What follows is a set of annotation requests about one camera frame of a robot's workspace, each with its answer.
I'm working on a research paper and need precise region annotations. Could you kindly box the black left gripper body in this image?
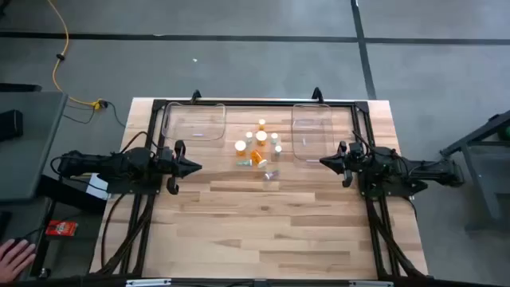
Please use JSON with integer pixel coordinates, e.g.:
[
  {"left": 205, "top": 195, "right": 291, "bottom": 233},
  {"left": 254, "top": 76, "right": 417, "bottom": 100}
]
[{"left": 158, "top": 140, "right": 187, "bottom": 195}]

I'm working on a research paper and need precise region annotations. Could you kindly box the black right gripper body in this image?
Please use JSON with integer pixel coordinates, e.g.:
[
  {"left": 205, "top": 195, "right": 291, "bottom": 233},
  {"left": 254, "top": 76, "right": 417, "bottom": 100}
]
[{"left": 337, "top": 140, "right": 363, "bottom": 188}]

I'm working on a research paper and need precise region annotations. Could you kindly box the clear plastic bin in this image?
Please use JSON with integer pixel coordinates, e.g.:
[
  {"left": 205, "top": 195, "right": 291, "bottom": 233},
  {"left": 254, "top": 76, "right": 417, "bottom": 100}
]
[
  {"left": 161, "top": 101, "right": 227, "bottom": 142},
  {"left": 291, "top": 103, "right": 335, "bottom": 163}
]

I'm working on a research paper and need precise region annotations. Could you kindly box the black control box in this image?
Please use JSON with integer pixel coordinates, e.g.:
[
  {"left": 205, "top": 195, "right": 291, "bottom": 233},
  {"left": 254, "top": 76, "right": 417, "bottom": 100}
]
[{"left": 37, "top": 175, "right": 108, "bottom": 214}]

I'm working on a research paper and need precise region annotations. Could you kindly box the red card box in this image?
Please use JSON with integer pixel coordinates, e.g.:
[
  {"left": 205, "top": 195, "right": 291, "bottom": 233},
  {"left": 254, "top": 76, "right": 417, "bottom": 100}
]
[{"left": 45, "top": 219, "right": 79, "bottom": 238}]

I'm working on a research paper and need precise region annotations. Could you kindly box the grey metal stand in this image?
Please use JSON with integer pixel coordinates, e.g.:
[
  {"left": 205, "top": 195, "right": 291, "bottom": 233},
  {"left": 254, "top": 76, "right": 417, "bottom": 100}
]
[{"left": 440, "top": 110, "right": 510, "bottom": 232}]

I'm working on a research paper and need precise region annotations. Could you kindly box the grey desk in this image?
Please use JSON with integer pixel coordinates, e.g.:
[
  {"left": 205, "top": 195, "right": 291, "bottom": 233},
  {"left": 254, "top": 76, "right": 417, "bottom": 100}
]
[{"left": 0, "top": 91, "right": 69, "bottom": 202}]

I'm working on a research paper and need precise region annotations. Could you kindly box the black speaker box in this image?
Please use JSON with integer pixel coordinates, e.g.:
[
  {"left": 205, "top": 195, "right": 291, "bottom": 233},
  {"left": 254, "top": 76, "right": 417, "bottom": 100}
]
[{"left": 0, "top": 109, "right": 24, "bottom": 143}]

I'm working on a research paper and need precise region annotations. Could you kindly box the black monitor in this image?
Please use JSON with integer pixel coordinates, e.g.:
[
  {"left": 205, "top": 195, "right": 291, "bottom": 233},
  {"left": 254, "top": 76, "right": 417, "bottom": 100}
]
[{"left": 0, "top": 82, "right": 43, "bottom": 92}]

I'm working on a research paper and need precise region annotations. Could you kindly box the person's hand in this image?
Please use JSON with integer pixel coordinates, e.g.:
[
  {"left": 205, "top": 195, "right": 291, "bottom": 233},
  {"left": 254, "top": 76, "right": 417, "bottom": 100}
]
[{"left": 0, "top": 238, "right": 37, "bottom": 283}]

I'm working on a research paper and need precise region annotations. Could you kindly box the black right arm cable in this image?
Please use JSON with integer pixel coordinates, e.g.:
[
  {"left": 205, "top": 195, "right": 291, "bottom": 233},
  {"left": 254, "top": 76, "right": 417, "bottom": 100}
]
[{"left": 351, "top": 130, "right": 374, "bottom": 155}]

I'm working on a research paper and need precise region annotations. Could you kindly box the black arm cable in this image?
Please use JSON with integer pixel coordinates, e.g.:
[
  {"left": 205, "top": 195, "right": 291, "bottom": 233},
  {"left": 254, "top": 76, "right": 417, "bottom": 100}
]
[
  {"left": 351, "top": 130, "right": 374, "bottom": 155},
  {"left": 119, "top": 130, "right": 163, "bottom": 155}
]

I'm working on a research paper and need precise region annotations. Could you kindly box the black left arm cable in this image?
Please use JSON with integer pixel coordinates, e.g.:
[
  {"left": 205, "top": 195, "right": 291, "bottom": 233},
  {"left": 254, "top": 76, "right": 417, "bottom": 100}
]
[{"left": 119, "top": 130, "right": 163, "bottom": 155}]

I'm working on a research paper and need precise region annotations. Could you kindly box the black cable bundle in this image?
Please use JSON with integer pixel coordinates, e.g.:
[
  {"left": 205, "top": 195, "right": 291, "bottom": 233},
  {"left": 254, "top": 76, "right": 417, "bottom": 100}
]
[
  {"left": 366, "top": 198, "right": 423, "bottom": 278},
  {"left": 99, "top": 193, "right": 155, "bottom": 276}
]

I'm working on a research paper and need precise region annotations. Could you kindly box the black power cable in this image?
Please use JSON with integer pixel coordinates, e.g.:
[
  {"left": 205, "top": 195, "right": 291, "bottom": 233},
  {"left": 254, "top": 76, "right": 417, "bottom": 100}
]
[{"left": 63, "top": 100, "right": 128, "bottom": 128}]

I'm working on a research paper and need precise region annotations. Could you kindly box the yellow extension cable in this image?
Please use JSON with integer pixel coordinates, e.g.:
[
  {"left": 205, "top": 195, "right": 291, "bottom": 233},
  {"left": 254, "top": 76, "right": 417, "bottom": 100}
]
[{"left": 46, "top": 0, "right": 104, "bottom": 109}]

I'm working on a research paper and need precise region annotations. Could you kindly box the silver metal bracket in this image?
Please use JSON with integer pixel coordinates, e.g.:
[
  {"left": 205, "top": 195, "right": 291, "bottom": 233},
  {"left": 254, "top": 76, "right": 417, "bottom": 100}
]
[{"left": 125, "top": 278, "right": 172, "bottom": 287}]

